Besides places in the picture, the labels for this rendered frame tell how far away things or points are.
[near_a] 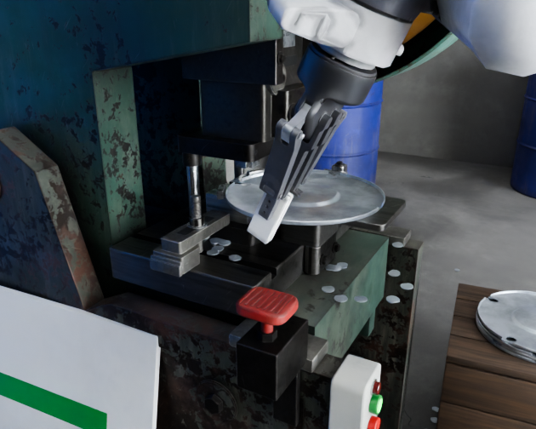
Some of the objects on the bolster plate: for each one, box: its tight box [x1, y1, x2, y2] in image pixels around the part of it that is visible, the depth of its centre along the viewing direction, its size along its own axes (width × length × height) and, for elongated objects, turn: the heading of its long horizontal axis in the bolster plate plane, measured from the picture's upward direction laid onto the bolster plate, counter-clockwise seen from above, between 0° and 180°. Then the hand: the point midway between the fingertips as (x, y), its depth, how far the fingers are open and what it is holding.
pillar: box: [186, 166, 200, 216], centre depth 99 cm, size 2×2×14 cm
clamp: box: [150, 194, 230, 277], centre depth 91 cm, size 6×17×10 cm, turn 151°
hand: (269, 213), depth 63 cm, fingers closed
